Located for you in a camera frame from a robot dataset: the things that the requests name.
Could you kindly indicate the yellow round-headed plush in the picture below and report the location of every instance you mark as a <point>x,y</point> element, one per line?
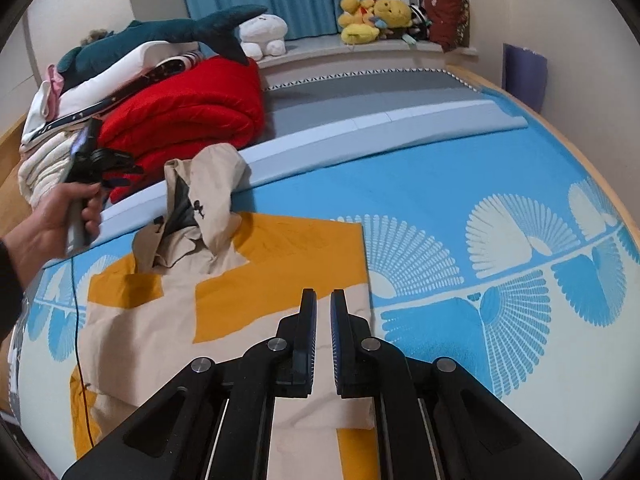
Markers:
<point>394,12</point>

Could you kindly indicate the white clothing with navy trim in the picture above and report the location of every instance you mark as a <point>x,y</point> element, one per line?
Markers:
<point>100,90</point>

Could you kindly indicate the pink cloth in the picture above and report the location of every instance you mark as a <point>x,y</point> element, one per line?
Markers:
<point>52,90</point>

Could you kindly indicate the beige and orange jacket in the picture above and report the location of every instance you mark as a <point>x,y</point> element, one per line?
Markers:
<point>150,320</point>

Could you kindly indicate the person's left hand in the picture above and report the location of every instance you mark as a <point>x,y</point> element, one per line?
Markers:
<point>50,225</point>

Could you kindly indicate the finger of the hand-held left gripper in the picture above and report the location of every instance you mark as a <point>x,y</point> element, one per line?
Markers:
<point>117,156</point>
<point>122,176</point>

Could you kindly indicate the black white striped plush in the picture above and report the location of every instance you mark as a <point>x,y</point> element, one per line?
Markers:
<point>419,20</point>

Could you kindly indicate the yellow bear plush with red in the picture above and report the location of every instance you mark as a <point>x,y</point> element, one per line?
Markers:
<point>357,15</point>

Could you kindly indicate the cream knitted blanket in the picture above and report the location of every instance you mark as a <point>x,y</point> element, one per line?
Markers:
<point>45,170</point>

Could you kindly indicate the light blue folded mat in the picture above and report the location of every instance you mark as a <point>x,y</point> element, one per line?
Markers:
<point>375,135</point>

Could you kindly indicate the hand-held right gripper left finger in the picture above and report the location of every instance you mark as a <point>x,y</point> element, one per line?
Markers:
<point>310,332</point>

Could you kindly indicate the purple board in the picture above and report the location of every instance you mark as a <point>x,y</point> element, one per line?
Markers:
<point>525,75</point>

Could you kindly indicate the blue white patterned blanket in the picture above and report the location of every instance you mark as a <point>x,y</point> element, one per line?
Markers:
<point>450,210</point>

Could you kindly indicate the dark red pillow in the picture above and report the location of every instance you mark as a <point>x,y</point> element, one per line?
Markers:
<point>447,12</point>

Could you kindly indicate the red quilt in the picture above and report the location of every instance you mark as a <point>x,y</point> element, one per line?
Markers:
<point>190,110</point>

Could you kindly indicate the grey mattress cover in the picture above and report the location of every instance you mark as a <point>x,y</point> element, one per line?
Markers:
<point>360,92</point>

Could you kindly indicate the teal shark plush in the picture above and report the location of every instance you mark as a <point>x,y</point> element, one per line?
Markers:
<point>150,35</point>

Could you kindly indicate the person's left forearm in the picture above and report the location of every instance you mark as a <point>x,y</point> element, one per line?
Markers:
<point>11,280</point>

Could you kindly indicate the white plush toy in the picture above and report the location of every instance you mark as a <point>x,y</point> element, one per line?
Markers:
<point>262,32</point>

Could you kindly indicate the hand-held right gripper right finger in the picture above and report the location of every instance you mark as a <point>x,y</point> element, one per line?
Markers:
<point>337,332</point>

